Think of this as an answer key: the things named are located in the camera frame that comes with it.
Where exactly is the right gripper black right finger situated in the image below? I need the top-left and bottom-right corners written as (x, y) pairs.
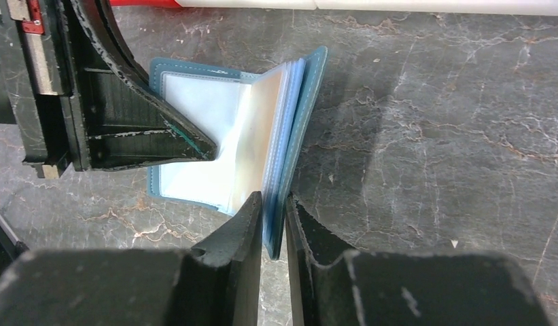
top-left (285, 196), bottom-right (550, 325)

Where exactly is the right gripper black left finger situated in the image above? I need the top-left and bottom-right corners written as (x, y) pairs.
top-left (0, 192), bottom-right (262, 325)

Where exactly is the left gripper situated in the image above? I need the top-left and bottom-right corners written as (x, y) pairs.
top-left (0, 1), bottom-right (217, 179)

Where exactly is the blue card holder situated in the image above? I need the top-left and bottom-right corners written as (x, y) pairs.
top-left (147, 46), bottom-right (328, 259)

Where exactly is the red plastic bin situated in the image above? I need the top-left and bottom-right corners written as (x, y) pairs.
top-left (109, 0), bottom-right (180, 8)

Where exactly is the white right plastic bin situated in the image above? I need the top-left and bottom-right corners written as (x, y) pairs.
top-left (315, 0), bottom-right (558, 16)

